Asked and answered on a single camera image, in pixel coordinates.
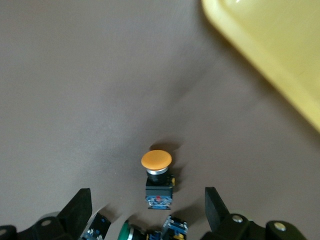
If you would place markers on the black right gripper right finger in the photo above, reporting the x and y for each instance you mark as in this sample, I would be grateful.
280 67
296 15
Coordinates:
217 212

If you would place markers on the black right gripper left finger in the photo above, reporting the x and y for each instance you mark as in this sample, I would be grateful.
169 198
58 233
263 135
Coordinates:
75 215

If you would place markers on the yellow mushroom push button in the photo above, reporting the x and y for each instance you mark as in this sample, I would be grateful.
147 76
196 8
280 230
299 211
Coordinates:
156 160

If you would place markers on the green flat push button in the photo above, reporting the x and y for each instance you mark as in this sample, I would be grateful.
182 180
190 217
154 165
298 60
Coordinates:
96 226

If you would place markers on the green mushroom push button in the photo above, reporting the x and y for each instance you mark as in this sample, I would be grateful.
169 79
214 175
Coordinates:
126 231

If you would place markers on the brown table cover mat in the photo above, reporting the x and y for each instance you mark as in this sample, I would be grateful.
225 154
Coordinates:
75 75

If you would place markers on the yellow plastic tray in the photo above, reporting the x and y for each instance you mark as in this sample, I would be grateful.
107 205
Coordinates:
275 50

